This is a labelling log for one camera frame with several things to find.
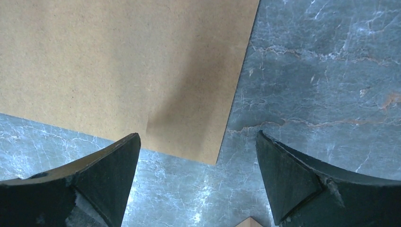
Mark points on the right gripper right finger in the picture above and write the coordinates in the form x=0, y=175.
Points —
x=306, y=192

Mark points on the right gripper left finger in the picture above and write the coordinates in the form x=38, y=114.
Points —
x=92, y=191

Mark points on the brown backing board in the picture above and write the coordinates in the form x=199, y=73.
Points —
x=165, y=69

